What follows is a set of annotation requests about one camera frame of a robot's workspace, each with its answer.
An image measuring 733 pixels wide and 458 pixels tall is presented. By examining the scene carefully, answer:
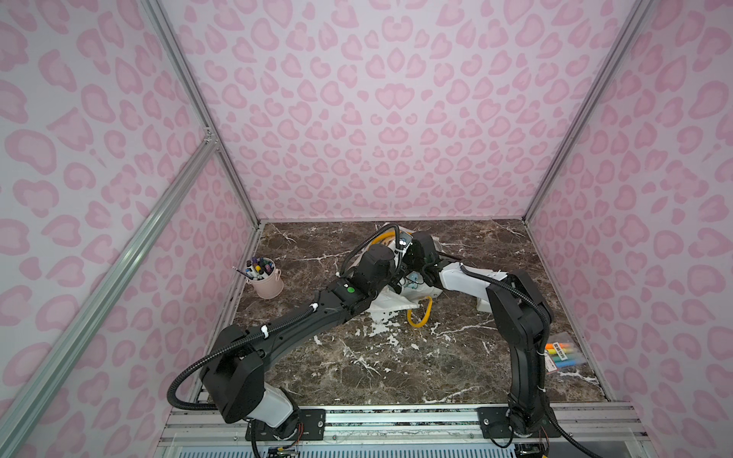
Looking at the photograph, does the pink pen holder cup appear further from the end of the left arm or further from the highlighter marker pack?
the highlighter marker pack

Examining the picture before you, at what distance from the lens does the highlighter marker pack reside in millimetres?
834

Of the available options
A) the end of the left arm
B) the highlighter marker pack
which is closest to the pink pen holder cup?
the end of the left arm
